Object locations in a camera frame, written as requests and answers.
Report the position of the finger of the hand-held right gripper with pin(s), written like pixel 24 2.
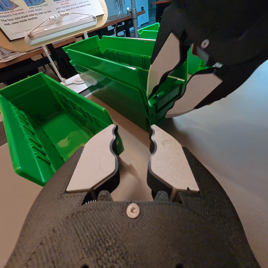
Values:
pixel 163 60
pixel 194 92

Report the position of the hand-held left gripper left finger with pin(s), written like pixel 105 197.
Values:
pixel 94 165

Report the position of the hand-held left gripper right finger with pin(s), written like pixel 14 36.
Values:
pixel 173 167

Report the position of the green plastic storage bin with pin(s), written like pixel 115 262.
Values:
pixel 52 125
pixel 117 104
pixel 125 52
pixel 148 33

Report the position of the grey metal stand pole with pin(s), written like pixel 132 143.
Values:
pixel 134 21

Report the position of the grey desk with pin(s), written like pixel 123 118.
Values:
pixel 219 136

